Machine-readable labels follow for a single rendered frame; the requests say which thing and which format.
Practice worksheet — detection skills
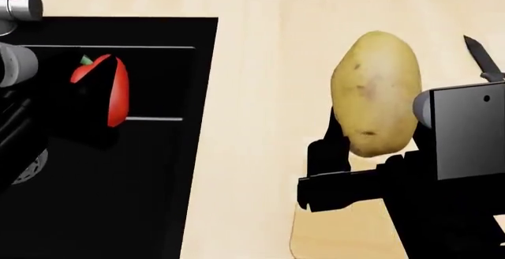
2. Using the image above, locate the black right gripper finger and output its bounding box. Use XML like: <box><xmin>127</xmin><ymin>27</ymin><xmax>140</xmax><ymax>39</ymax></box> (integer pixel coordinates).
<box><xmin>307</xmin><ymin>104</ymin><xmax>353</xmax><ymax>178</ymax></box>
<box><xmin>411</xmin><ymin>122</ymin><xmax>435</xmax><ymax>153</ymax></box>

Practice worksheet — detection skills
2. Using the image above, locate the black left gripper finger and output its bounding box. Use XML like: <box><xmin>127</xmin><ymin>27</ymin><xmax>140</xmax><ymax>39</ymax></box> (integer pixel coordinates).
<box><xmin>74</xmin><ymin>54</ymin><xmax>120</xmax><ymax>130</ymax></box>

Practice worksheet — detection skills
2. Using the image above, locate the red bell pepper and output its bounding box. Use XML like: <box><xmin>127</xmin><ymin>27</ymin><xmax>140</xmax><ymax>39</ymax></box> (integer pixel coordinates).
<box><xmin>69</xmin><ymin>53</ymin><xmax>131</xmax><ymax>129</ymax></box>

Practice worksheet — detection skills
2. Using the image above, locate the yellow-brown potato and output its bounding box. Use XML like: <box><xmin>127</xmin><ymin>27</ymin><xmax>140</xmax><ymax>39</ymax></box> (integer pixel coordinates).
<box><xmin>330</xmin><ymin>29</ymin><xmax>423</xmax><ymax>158</ymax></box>

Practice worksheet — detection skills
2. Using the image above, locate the light wooden cutting board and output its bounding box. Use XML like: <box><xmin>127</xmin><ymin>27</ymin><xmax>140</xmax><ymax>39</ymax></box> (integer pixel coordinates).
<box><xmin>289</xmin><ymin>148</ymin><xmax>420</xmax><ymax>259</ymax></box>

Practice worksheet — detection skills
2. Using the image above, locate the round metal sink drain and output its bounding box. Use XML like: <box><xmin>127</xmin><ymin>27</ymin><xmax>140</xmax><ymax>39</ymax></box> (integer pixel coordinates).
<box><xmin>10</xmin><ymin>148</ymin><xmax>50</xmax><ymax>186</ymax></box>

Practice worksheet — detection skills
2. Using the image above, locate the black kitchen sink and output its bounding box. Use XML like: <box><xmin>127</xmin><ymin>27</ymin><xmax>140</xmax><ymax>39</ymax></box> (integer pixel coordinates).
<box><xmin>0</xmin><ymin>17</ymin><xmax>219</xmax><ymax>259</ymax></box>

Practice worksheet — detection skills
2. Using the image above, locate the black knife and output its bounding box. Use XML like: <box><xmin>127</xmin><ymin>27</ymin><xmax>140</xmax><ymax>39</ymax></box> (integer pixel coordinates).
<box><xmin>462</xmin><ymin>34</ymin><xmax>505</xmax><ymax>84</ymax></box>

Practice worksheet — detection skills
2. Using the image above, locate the silver faucet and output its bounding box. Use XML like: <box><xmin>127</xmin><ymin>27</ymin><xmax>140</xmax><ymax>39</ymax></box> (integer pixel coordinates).
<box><xmin>0</xmin><ymin>0</ymin><xmax>43</xmax><ymax>36</ymax></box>

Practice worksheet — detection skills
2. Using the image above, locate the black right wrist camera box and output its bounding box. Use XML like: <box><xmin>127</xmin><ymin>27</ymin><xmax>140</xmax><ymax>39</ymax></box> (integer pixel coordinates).
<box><xmin>412</xmin><ymin>81</ymin><xmax>505</xmax><ymax>182</ymax></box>

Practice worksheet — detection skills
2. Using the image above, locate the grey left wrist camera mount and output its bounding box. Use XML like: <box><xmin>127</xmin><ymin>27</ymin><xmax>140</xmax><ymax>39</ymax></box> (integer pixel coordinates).
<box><xmin>0</xmin><ymin>41</ymin><xmax>39</xmax><ymax>88</ymax></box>

